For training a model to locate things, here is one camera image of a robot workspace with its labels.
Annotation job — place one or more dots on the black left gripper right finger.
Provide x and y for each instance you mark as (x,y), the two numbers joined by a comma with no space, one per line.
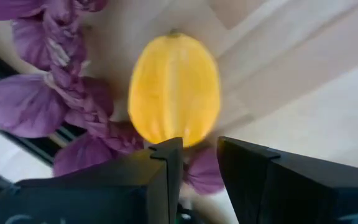
(306,196)

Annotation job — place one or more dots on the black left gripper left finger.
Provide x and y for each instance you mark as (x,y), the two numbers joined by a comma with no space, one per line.
(89,199)

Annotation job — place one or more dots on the yellow starfruit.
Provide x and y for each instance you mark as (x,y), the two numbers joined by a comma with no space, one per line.
(174,90)

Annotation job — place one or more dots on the large purple grape bunch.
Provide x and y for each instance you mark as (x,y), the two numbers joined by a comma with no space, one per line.
(23,105)

